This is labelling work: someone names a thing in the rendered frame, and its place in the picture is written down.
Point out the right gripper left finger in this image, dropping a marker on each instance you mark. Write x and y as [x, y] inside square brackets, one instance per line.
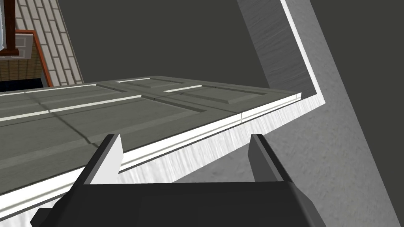
[107, 164]

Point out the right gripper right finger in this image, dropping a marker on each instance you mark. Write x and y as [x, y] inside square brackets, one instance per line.
[264, 164]

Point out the grey panelled door leaf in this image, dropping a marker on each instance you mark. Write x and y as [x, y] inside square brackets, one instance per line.
[104, 126]

